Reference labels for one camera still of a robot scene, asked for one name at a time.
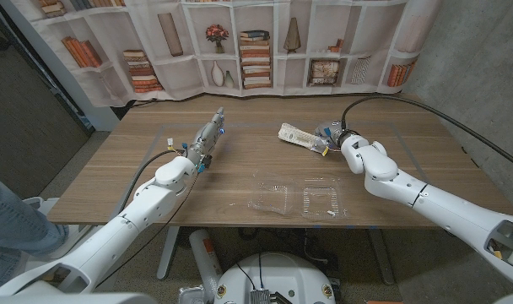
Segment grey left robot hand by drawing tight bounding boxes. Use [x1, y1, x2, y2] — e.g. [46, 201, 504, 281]
[187, 106, 226, 165]

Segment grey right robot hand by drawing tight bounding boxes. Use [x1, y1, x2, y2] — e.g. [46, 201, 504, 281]
[310, 120, 361, 156]

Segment white robot shoulder cover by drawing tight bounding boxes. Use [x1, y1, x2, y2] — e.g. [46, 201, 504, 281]
[0, 292, 159, 304]

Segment clear plastic clamshell container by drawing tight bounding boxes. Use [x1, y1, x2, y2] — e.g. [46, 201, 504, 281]
[247, 171, 350, 221]

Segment printed bookshelf backdrop cloth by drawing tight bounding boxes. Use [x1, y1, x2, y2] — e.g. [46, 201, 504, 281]
[9, 0, 446, 107]

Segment white roll with orange label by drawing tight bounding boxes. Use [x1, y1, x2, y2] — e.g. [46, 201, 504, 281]
[188, 229, 224, 296]

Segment grey table leg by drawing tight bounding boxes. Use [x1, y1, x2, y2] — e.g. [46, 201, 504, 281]
[368, 227, 396, 286]
[156, 226, 181, 281]

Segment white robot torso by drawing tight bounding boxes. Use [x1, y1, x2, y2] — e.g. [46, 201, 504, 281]
[213, 252, 337, 304]

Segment silver heatsink module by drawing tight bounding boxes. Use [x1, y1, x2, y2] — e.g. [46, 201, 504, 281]
[250, 289, 271, 304]

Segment dark textured door panel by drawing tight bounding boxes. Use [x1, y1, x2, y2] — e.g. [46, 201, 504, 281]
[0, 3, 94, 202]

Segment person in blue jeans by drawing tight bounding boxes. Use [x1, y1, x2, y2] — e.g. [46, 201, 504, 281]
[0, 172, 70, 290]

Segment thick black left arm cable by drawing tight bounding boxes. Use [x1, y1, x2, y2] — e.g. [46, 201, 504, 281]
[119, 147, 189, 214]

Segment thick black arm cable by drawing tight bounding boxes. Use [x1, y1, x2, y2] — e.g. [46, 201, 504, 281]
[119, 147, 189, 214]
[340, 95, 513, 172]

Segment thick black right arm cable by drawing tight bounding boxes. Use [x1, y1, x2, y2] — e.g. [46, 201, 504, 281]
[340, 95, 513, 172]

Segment thin black left arm wire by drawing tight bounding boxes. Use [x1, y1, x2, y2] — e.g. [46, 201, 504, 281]
[94, 171, 201, 287]

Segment black floor cables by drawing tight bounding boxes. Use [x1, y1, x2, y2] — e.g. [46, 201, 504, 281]
[239, 227, 340, 275]

